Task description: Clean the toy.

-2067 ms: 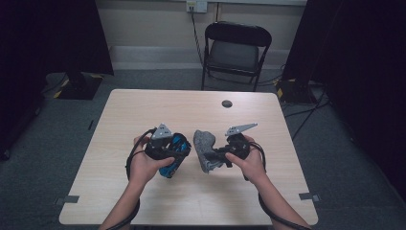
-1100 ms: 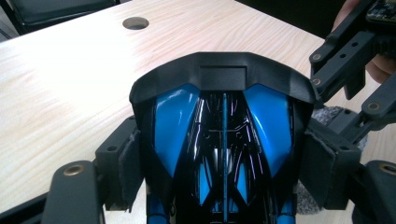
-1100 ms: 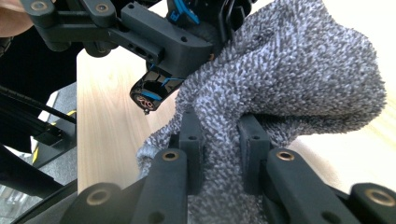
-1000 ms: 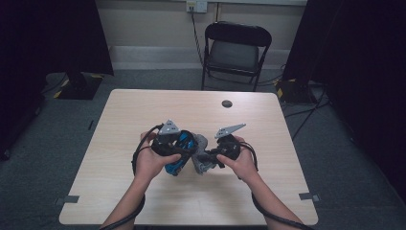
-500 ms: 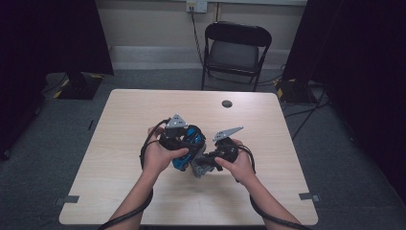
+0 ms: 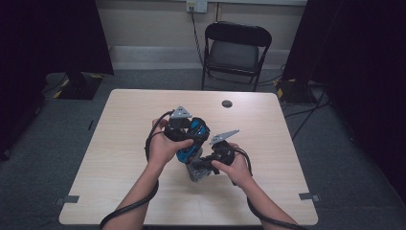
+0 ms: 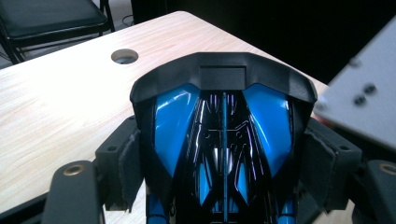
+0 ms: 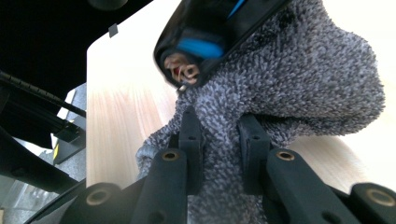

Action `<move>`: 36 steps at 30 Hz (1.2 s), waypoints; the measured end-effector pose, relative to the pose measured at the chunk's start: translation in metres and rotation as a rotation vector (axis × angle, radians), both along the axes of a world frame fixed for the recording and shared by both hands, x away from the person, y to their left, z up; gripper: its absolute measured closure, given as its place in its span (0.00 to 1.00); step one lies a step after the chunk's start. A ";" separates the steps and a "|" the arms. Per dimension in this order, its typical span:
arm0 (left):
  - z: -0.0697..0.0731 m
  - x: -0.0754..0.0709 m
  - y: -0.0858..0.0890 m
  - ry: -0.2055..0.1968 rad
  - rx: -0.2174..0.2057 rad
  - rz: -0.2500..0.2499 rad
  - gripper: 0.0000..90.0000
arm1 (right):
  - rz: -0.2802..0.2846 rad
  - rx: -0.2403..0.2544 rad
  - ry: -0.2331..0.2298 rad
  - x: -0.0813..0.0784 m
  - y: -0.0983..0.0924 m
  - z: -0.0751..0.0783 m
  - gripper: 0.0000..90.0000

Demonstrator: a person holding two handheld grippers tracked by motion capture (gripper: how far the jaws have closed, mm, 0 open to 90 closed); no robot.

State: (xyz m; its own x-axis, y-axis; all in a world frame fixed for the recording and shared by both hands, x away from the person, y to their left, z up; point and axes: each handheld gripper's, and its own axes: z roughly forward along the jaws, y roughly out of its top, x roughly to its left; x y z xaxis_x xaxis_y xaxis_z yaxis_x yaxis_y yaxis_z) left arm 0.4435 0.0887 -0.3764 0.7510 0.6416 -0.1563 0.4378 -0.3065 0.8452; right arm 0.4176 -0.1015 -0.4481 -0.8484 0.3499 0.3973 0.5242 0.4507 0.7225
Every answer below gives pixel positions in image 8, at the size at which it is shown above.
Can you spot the black metal stand leg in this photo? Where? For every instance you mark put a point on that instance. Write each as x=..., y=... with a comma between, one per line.
x=28, y=165

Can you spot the grey terry cloth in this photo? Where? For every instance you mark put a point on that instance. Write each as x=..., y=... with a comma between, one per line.
x=295, y=71

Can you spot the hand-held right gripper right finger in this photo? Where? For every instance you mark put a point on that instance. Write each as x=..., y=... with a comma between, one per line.
x=255, y=155

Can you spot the blue and black toy car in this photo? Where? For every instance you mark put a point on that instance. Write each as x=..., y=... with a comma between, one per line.
x=199, y=28

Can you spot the grey tape strip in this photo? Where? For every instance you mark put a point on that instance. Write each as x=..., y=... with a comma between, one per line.
x=113, y=30

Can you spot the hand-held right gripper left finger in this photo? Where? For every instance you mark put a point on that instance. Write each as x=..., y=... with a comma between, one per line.
x=193, y=155

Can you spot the black yellow-taped stand base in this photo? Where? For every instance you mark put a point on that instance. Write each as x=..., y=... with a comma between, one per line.
x=71, y=146

